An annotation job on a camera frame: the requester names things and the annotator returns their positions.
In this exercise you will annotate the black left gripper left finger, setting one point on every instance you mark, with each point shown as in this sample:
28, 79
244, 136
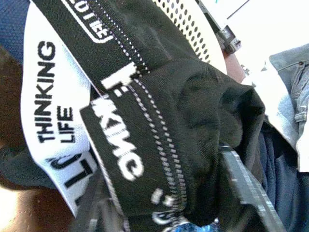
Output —
96, 212

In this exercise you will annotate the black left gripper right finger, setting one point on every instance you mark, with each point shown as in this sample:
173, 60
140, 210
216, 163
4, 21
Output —
253, 205

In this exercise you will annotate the black underwear with white waistband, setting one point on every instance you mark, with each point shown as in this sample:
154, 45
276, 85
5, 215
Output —
193, 108

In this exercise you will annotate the navy shirt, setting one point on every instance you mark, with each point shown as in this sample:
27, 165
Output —
285, 193

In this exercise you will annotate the white garment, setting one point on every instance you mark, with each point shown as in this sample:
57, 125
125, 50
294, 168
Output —
282, 120

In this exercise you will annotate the blue denim jeans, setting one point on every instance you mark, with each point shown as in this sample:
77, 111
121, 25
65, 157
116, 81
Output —
297, 91

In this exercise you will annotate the white perforated basket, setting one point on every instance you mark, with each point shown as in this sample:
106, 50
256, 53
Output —
183, 19

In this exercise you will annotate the blue mesh fabric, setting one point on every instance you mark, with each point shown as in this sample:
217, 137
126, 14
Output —
12, 24

